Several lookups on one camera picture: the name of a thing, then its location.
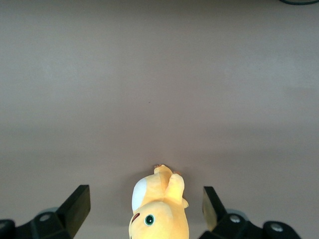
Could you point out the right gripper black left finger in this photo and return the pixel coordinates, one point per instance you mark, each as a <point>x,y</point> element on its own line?
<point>72,211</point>

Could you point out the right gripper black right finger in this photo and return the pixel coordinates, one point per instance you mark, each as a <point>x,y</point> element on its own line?
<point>219,219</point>

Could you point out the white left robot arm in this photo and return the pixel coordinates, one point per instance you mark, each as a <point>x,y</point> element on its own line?
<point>296,1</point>

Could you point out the yellow plush toy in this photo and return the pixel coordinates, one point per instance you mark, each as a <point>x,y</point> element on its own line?
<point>159,219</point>

